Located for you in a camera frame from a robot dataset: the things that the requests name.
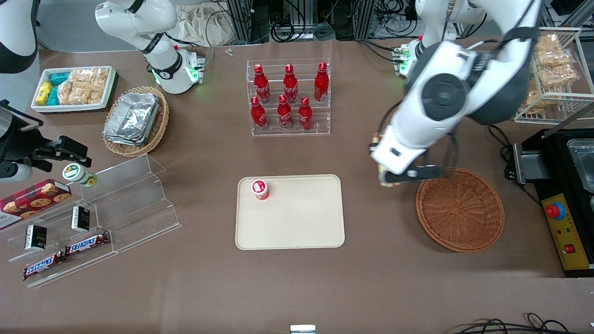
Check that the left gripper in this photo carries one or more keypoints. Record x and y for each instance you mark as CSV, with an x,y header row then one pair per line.
x,y
370,151

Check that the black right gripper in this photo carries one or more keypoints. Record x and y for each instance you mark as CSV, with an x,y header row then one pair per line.
x,y
17,143

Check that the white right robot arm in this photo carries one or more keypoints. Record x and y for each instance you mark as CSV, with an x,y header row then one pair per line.
x,y
160,60

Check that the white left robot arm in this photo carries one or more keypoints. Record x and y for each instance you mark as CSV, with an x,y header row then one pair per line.
x,y
441,93

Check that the round brown wicker basket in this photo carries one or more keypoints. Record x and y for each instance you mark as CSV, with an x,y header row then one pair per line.
x,y
459,213

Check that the white rectangular snack tray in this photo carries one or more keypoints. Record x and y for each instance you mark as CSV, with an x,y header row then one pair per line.
x,y
109,95

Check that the oval light wicker basket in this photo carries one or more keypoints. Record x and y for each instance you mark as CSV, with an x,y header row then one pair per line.
x,y
155,134

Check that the cream plastic serving tray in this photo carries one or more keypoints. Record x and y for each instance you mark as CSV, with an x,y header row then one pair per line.
x,y
301,222

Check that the green white lidded cup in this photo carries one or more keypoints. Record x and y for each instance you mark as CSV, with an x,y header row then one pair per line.
x,y
76,174

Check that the teal snack packet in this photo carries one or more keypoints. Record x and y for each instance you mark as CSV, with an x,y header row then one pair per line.
x,y
59,78
53,96

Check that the red tartan cookie box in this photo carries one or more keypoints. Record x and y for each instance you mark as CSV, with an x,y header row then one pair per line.
x,y
32,199

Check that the clear rice cracker packet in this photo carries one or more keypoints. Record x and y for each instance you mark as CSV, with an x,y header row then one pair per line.
x,y
66,93
98,83
80,94
81,76

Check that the yellow snack packet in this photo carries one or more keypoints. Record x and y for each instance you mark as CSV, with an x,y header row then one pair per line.
x,y
44,93

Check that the small black chocolate box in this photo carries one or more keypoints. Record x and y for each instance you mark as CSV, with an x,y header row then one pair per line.
x,y
81,219
35,237

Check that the stacked aluminium foil containers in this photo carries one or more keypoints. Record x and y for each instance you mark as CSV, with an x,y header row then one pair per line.
x,y
132,118

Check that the clear acrylic step shelf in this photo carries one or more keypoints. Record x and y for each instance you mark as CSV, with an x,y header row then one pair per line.
x,y
134,204

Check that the snickers chocolate bar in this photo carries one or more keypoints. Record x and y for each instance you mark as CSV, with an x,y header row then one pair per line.
x,y
42,266
87,244

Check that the clear acrylic bottle rack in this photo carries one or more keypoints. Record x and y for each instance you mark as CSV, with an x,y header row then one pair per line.
x,y
320,118

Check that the red cola bottle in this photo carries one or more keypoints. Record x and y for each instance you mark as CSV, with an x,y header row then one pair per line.
x,y
321,86
305,116
285,115
290,88
262,88
258,116

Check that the black machine housing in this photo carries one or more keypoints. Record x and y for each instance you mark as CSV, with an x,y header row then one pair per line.
x,y
552,157

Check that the bagged fried cracker packet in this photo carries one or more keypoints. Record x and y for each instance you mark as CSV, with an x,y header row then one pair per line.
x,y
554,58
548,42
533,103
557,76
533,86

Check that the red emergency stop button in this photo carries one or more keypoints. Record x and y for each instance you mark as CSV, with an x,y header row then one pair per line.
x,y
555,211

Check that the red white lidded cup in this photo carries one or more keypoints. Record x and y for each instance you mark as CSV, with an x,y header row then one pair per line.
x,y
260,189

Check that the yellow control panel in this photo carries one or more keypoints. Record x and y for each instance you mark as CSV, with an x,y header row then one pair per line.
x,y
573,232

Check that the cream cloth bag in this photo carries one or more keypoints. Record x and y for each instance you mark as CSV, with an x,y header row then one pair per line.
x,y
199,25

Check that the aluminium profile frame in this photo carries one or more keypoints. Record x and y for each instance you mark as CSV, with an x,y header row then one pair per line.
x,y
246,21

